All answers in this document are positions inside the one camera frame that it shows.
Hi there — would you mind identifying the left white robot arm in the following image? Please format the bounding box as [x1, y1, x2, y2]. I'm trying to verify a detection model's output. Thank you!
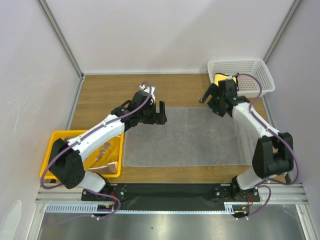
[45, 90, 167, 200]

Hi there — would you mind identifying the aluminium frame rail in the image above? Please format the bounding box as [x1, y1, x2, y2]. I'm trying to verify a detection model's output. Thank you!
[36, 0, 84, 80]

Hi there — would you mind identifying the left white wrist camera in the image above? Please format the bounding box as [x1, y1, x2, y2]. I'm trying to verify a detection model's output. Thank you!
[139, 84, 156, 104]

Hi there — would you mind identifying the grey towel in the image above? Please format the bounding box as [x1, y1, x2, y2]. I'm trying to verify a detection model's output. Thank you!
[122, 107, 257, 167]

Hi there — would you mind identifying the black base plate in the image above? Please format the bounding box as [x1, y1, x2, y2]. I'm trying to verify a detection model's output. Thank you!
[82, 182, 261, 212]

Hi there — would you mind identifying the yellow plastic bin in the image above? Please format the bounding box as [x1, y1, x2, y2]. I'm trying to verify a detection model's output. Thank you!
[39, 130, 125, 178]

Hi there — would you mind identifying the brown towel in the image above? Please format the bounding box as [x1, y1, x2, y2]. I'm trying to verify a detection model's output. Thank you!
[84, 134, 123, 178]

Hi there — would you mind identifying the white perforated basket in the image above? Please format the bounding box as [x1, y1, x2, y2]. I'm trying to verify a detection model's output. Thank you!
[207, 58, 276, 98]

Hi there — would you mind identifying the yellow towel black trim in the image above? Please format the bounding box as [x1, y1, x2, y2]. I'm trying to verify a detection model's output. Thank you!
[213, 73, 239, 91]

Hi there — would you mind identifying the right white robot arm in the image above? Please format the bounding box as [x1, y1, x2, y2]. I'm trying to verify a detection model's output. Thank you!
[200, 79, 295, 201]

